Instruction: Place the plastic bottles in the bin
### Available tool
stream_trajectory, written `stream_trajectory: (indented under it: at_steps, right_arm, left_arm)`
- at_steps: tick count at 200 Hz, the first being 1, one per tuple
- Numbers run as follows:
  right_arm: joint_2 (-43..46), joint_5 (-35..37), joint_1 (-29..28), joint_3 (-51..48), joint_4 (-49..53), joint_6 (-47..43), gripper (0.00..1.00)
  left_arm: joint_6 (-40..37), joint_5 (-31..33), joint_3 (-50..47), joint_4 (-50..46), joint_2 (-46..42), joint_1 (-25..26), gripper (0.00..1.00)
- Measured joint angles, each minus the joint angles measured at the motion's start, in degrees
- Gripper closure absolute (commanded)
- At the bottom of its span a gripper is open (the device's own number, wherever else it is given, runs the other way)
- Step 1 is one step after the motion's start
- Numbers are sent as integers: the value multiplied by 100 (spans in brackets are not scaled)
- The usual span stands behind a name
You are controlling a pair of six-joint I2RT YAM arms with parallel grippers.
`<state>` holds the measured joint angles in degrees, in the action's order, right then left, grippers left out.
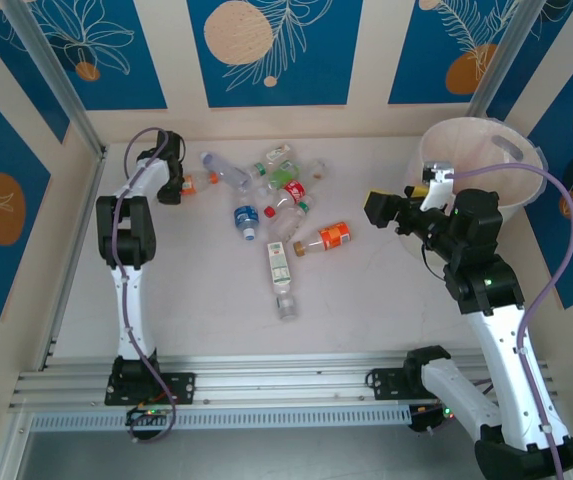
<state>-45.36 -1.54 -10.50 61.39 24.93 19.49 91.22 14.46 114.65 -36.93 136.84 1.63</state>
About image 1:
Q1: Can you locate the orange-capped orange label bottle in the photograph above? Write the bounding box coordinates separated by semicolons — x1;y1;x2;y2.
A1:
179;170;220;196

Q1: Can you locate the brown-capped orange label bottle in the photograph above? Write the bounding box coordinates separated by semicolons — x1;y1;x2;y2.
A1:
292;221;353;258

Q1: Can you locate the blue label water bottle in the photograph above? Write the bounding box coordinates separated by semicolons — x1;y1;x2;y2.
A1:
232;202;261;242

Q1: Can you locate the long white green label bottle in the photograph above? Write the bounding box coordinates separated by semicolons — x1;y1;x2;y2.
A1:
265;240;300;322

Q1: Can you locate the clear bottle purple cap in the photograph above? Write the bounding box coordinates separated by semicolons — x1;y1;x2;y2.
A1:
200;151;250;191

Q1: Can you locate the clear bottle orange spot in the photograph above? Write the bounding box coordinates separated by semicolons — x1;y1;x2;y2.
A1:
305;157;329;182

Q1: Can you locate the red label cola bottle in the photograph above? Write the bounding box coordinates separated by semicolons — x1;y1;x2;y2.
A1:
263;179;311;220

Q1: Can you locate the translucent white plastic bucket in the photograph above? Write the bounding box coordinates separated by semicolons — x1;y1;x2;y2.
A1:
418;115;550;214

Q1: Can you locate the clear bottle green cap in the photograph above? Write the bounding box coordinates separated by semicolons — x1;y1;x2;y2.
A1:
264;199;316;240

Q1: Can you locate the right controller board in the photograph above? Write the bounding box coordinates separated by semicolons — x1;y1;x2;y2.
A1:
408;403;460;435

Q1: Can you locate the controller board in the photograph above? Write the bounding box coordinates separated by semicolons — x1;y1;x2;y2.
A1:
124;404;170;429
408;403;460;435

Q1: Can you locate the left controller board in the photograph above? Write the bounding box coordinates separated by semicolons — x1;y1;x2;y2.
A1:
124;404;170;429

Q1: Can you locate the aluminium side rail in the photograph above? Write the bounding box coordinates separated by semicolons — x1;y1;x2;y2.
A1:
35;147;110;372

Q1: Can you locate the left aluminium corner post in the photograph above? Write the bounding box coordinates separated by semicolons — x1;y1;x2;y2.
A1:
0;0;110;160

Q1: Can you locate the aluminium corner post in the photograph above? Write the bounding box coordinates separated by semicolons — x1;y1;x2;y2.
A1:
465;0;541;121
0;0;110;160

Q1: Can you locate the right aluminium corner post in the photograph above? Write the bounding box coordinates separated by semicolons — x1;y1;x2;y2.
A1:
465;0;541;121

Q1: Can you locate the right black mount plate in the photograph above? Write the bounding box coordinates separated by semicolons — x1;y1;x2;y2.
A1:
367;366;447;402

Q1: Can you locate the black mount plate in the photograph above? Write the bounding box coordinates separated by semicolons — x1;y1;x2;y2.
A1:
367;366;447;402
104;371;198;407

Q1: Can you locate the left black mount plate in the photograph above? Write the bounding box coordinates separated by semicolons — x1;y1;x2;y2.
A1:
104;371;198;407

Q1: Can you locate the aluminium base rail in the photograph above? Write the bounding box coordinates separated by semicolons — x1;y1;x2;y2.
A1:
8;352;553;415

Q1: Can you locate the grey slotted cable duct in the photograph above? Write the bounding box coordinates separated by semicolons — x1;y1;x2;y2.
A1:
28;404;413;434

